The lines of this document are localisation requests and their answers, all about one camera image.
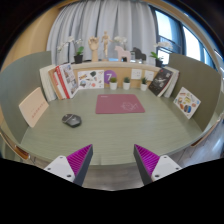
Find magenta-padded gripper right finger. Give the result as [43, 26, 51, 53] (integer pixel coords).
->
[133, 143, 183, 186]

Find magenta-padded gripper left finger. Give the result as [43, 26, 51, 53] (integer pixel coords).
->
[43, 143, 94, 187]

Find dark grey computer mouse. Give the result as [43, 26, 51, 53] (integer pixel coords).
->
[61, 113, 83, 129]

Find pink mouse pad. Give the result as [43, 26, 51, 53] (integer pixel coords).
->
[95, 93, 146, 115]

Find beige card with red print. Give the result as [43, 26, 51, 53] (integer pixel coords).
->
[18, 86, 50, 129]

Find small succulent in white pot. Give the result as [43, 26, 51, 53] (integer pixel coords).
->
[139, 77, 149, 92]
[122, 76, 131, 91]
[109, 76, 119, 91]

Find tan book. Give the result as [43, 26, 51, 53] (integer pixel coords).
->
[48, 67, 64, 100]

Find white sticker sheet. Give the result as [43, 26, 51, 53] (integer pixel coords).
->
[77, 69, 105, 90]

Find purple round number sign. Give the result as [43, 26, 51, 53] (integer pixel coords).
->
[103, 69, 118, 84]

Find white orchid in black pot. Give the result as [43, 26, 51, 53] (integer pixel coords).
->
[149, 41, 173, 68]
[57, 36, 85, 65]
[113, 35, 129, 63]

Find wooden shelf ledge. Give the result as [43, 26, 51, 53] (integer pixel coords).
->
[71, 60, 171, 89]

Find black horse figurine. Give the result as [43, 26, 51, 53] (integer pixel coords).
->
[132, 46, 147, 63]

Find pink horse figurine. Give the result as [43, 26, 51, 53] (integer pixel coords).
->
[114, 45, 132, 63]

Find wooden hand model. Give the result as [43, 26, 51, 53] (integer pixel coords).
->
[87, 36, 100, 63]

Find dark-framed window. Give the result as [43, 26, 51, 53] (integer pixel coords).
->
[154, 8, 218, 69]

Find wooden artist mannequin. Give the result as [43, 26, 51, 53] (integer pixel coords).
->
[100, 30, 114, 62]

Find pale grey curtain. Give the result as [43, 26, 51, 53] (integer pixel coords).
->
[46, 0, 158, 66]

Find white wall socket plate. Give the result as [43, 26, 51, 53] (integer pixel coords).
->
[130, 68, 143, 80]
[144, 70, 155, 82]

